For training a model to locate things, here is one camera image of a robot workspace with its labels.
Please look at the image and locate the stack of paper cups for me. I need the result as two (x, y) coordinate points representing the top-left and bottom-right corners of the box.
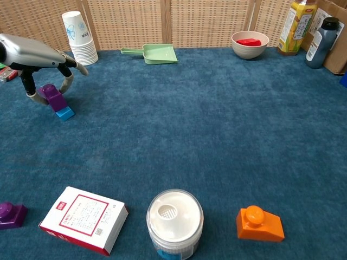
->
(61, 11), (99, 66)

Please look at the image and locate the yellow tea bottle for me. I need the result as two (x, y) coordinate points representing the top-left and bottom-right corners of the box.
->
(277, 0), (318, 56)

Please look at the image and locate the white lidded plastic jar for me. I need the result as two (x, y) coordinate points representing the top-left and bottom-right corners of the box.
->
(146, 188), (204, 260)

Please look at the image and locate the red block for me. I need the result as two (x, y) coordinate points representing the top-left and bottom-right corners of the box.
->
(236, 38), (261, 47)

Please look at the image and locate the beige bowl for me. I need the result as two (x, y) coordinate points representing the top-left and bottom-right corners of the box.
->
(231, 30), (270, 60)

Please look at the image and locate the purple long brick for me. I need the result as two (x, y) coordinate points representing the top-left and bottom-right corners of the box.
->
(37, 83), (68, 112)

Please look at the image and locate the orange toy brick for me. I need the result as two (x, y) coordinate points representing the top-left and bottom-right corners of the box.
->
(236, 205), (285, 242)

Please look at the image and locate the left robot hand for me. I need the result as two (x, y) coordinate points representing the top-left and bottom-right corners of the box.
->
(0, 34), (89, 105)

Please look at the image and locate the brown cardboard box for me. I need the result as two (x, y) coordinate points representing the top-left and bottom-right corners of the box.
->
(300, 0), (347, 75)

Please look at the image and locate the white box red print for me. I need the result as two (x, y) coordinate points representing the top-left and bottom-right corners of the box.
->
(38, 186), (129, 257)

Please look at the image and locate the wicker folding screen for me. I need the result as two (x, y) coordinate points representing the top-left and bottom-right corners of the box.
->
(0, 0), (299, 54)

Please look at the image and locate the blue carpet table cover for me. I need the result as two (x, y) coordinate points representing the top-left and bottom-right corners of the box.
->
(0, 46), (347, 260)

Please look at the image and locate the light green dustpan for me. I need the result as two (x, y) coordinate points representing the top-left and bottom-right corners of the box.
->
(120, 43), (179, 65)

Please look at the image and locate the dark grey bottle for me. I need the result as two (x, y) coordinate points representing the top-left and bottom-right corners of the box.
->
(304, 17), (340, 69)

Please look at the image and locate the light blue long brick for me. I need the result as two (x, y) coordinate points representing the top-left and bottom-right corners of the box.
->
(55, 106), (76, 122)

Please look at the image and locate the small purple brick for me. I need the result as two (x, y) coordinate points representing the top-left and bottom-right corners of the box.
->
(0, 201), (29, 230)

